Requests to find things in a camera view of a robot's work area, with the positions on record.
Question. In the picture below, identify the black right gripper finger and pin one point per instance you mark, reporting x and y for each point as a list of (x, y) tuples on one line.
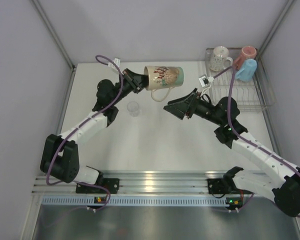
[(187, 100), (179, 111)]

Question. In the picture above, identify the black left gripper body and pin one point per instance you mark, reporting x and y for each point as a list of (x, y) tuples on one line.
[(129, 84)]

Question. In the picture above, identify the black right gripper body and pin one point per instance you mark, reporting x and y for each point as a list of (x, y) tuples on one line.
[(202, 108)]

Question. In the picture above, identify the beige tall patterned mug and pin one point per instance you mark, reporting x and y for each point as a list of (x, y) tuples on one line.
[(163, 77)]

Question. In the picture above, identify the white mug orange inside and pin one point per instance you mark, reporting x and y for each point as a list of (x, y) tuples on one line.
[(220, 59)]

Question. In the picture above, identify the light blue white cup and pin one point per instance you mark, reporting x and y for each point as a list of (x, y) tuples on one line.
[(247, 70)]

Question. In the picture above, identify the pink patterned mug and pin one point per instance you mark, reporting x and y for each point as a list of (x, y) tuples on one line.
[(247, 52)]

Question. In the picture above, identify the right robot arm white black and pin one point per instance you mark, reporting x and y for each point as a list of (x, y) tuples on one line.
[(237, 138)]

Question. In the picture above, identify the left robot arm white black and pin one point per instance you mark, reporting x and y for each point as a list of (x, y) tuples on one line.
[(60, 158)]

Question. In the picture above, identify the clear glass cup left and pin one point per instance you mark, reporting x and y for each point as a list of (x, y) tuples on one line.
[(133, 108)]

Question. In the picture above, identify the metal wire dish rack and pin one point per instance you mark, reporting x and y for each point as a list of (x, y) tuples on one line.
[(253, 96)]

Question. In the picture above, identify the aluminium mounting rail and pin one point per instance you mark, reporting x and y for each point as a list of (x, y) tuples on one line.
[(165, 183)]

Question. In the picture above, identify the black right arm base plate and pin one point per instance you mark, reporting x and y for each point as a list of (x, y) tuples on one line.
[(219, 187)]

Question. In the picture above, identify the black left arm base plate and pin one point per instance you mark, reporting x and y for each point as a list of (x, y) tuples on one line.
[(111, 184)]

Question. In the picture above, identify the grey slotted cable duct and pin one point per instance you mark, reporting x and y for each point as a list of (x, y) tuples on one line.
[(132, 201)]

